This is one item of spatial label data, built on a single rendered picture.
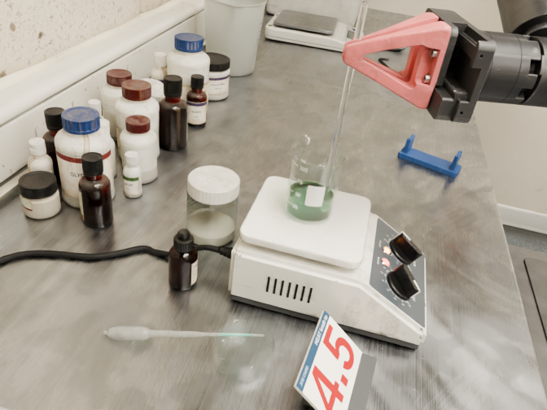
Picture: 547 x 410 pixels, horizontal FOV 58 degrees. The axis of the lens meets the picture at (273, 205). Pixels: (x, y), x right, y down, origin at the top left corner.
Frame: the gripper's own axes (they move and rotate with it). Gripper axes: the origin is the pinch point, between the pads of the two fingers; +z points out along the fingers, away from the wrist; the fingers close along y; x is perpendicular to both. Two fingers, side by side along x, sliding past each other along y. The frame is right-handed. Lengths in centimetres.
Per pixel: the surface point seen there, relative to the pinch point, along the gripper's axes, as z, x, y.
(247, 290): 6.9, 23.1, 4.6
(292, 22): -4, 21, -94
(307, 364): 1.9, 21.8, 14.3
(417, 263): -11.8, 22.3, -0.2
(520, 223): -112, 99, -123
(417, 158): -20.8, 24.9, -30.2
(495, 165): -95, 77, -129
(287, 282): 3.2, 20.8, 5.6
